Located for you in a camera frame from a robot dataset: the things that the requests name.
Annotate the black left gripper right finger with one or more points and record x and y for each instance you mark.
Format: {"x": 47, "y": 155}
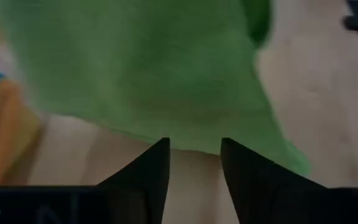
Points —
{"x": 250, "y": 177}

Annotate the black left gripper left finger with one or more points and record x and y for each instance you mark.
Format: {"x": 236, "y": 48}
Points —
{"x": 151, "y": 171}

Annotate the green microfiber towel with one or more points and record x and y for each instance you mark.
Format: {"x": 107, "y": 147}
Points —
{"x": 151, "y": 68}

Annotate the orange microfiber towel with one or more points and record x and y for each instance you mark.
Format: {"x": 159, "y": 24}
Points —
{"x": 2, "y": 140}

